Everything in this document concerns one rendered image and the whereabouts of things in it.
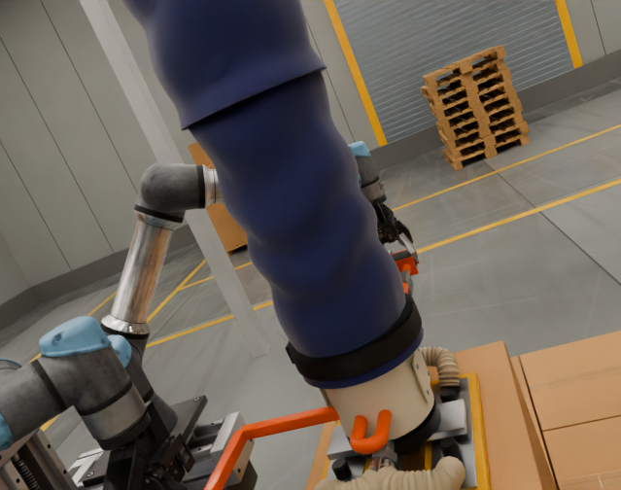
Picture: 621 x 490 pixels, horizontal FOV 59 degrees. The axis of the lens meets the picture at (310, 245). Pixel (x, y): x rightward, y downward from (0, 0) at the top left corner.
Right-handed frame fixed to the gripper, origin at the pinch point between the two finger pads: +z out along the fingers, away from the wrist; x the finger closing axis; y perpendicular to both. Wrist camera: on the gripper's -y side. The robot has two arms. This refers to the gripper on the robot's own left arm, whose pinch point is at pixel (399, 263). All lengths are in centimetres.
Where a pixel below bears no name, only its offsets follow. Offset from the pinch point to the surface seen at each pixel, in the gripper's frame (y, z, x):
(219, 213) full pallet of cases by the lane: -575, 40, -334
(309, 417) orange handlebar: 65, -1, -11
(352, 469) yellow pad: 66, 11, -8
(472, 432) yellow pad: 62, 11, 13
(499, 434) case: 61, 13, 17
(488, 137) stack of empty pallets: -621, 81, 50
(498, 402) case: 53, 13, 18
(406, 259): 4.3, -2.1, 3.1
